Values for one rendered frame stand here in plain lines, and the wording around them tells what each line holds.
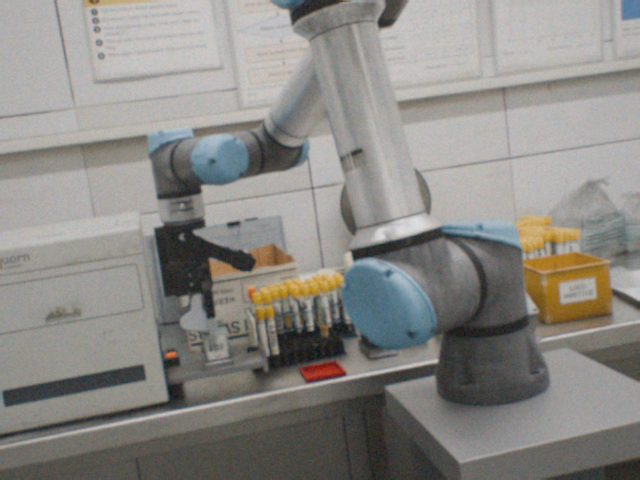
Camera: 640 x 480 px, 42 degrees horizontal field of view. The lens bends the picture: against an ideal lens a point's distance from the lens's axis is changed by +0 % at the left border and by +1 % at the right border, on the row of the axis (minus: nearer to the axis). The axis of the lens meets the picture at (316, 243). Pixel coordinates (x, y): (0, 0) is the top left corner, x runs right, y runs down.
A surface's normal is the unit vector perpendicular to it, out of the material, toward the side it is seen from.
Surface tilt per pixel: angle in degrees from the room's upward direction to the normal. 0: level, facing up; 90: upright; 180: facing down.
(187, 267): 90
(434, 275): 76
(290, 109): 107
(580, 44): 93
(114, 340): 90
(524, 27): 93
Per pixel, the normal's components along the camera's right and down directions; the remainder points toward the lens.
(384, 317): -0.69, 0.33
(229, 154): 0.67, 0.03
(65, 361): 0.21, 0.12
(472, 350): -0.50, -0.11
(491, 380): -0.18, -0.13
